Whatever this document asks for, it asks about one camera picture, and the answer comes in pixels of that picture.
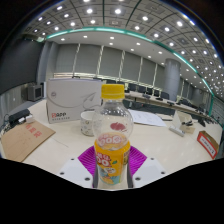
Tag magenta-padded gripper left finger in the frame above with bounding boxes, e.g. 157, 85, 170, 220
57, 145, 99, 189

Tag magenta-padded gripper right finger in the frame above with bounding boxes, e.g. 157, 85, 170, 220
127, 145, 167, 189

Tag yellow-capped clear drink bottle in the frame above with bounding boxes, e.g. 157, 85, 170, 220
92, 83, 135, 191

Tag white power strip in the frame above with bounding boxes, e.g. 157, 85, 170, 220
168, 124, 186, 138

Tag white printed paper sheet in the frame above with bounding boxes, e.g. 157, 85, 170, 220
128, 108, 168, 128

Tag flat round red coaster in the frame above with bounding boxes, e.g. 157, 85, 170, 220
109, 121, 127, 132

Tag brown paper envelope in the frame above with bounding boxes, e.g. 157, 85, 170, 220
0, 120, 56, 163

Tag white open cardboard box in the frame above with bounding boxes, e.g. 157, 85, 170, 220
172, 110, 196, 134

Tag long conference desk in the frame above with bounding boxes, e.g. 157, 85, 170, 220
124, 89, 214, 122

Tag white copy paper box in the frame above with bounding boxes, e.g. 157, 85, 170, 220
45, 78, 104, 125

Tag black device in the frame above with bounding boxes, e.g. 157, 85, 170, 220
8, 108, 32, 126

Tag black office chairs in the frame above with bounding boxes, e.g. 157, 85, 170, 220
106, 79, 208, 111

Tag ceiling lights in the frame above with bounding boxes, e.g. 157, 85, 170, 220
31, 0, 224, 91

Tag white mug with blue handle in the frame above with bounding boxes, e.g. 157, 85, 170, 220
79, 110, 98, 137

